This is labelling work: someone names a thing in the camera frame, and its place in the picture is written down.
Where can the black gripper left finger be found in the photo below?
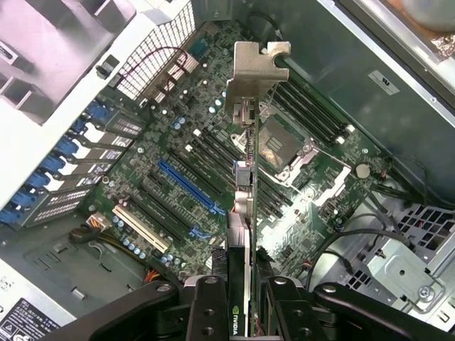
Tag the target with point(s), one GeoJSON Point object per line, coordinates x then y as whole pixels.
{"type": "Point", "coordinates": [208, 309]}

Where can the grey power supply unit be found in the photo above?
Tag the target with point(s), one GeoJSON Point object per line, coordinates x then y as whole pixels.
{"type": "Point", "coordinates": [21, 312]}

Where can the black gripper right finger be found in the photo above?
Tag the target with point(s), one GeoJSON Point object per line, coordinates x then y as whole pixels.
{"type": "Point", "coordinates": [284, 312]}

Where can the white expansion slot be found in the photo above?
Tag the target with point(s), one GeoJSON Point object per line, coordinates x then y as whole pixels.
{"type": "Point", "coordinates": [142, 229]}

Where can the silver disk bay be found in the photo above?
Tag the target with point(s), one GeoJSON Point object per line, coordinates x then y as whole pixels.
{"type": "Point", "coordinates": [401, 273]}

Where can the open black PC case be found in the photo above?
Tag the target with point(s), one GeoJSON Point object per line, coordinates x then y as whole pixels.
{"type": "Point", "coordinates": [373, 46]}

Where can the CPU socket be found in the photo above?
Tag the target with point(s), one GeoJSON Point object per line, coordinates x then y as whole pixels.
{"type": "Point", "coordinates": [277, 145]}

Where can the coin cell battery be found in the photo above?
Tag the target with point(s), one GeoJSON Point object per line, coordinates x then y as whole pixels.
{"type": "Point", "coordinates": [363, 170]}

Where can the blue expansion slot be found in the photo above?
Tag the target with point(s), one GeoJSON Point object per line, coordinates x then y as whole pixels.
{"type": "Point", "coordinates": [188, 184]}

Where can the green motherboard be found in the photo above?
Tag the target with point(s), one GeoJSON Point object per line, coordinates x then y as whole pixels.
{"type": "Point", "coordinates": [170, 106]}

